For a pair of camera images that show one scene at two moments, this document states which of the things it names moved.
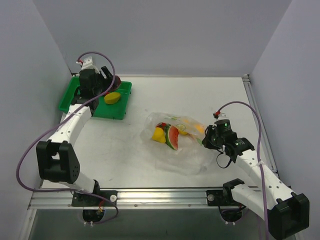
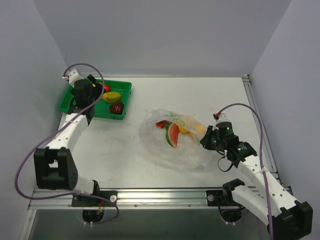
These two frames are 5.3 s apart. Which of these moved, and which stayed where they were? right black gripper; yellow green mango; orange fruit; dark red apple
Moved: dark red apple
Stayed: right black gripper; orange fruit; yellow green mango
